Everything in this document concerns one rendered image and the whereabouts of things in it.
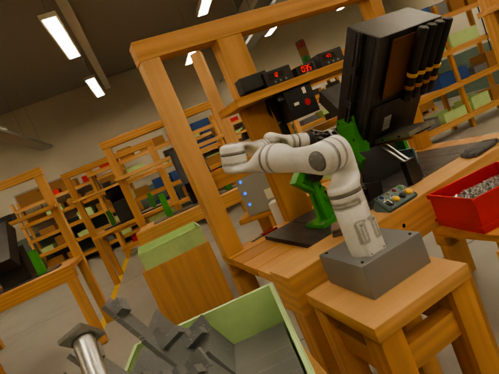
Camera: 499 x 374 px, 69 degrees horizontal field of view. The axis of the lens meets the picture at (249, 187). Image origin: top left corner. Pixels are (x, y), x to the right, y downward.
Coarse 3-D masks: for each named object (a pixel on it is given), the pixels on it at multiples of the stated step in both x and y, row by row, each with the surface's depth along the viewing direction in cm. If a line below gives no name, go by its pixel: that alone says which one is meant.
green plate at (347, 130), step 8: (344, 120) 163; (352, 120) 158; (344, 128) 164; (352, 128) 159; (344, 136) 165; (352, 136) 160; (360, 136) 161; (352, 144) 161; (360, 144) 161; (368, 144) 162
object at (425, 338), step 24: (456, 288) 92; (432, 312) 104; (456, 312) 93; (480, 312) 95; (336, 336) 108; (360, 336) 99; (408, 336) 91; (432, 336) 91; (456, 336) 94; (480, 336) 95; (336, 360) 114; (360, 360) 110; (384, 360) 86; (408, 360) 86; (432, 360) 120; (480, 360) 94
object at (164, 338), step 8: (160, 328) 87; (176, 328) 84; (184, 328) 95; (200, 328) 93; (160, 336) 85; (168, 336) 84; (176, 336) 84; (184, 336) 94; (192, 336) 93; (200, 336) 93; (160, 344) 85; (168, 344) 84; (192, 344) 93
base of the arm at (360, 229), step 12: (360, 192) 96; (336, 204) 97; (348, 204) 96; (360, 204) 96; (336, 216) 100; (348, 216) 96; (360, 216) 96; (372, 216) 97; (348, 228) 98; (360, 228) 96; (372, 228) 97; (348, 240) 99; (360, 240) 97; (372, 240) 97; (360, 252) 98; (372, 252) 97
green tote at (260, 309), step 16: (272, 288) 99; (224, 304) 101; (240, 304) 102; (256, 304) 102; (272, 304) 102; (192, 320) 101; (208, 320) 101; (224, 320) 101; (240, 320) 102; (256, 320) 102; (272, 320) 103; (288, 320) 80; (224, 336) 102; (240, 336) 102; (304, 352) 66; (128, 368) 89; (304, 368) 88
